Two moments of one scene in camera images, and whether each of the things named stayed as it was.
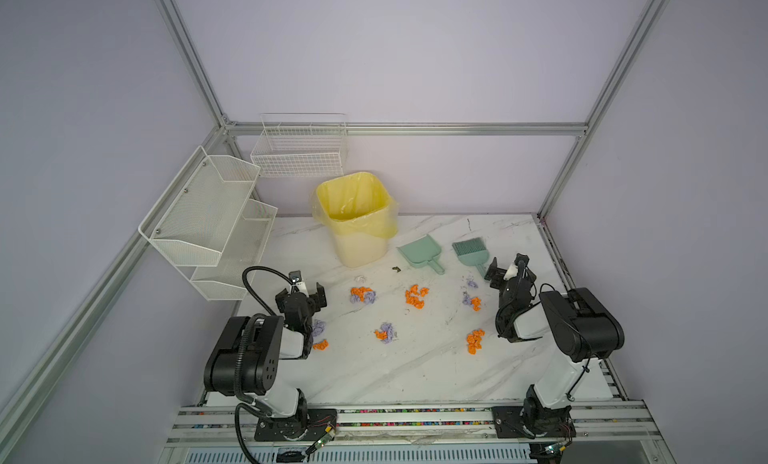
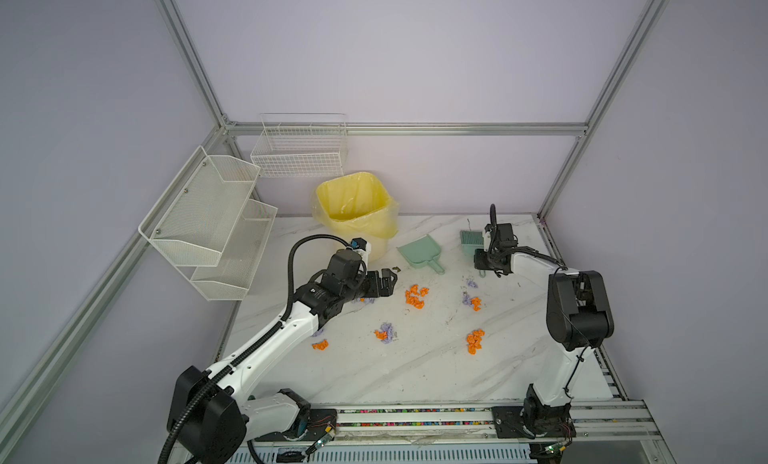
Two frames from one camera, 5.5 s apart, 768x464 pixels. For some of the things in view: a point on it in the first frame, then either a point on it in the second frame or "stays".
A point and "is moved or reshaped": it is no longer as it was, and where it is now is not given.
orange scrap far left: (321, 345) stays
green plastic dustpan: (421, 252) stays
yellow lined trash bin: (362, 216) stays
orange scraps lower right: (474, 341) stays
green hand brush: (473, 252) is moved or reshaped
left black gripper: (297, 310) to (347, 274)
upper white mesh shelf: (192, 222) stays
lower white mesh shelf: (245, 249) stays
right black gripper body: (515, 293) to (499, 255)
